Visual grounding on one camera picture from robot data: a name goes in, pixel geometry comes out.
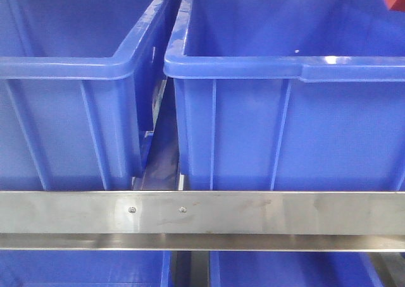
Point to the blue bin upper right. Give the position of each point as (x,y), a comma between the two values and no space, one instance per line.
(304,95)

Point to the blue bin below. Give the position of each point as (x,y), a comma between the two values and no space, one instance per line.
(85,268)
(291,269)

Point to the blue bin below right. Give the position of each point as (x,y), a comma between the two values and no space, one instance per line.
(291,269)

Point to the blue bin below left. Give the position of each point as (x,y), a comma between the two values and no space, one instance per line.
(85,268)

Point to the blue bin upper left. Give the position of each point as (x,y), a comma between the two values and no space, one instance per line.
(81,88)

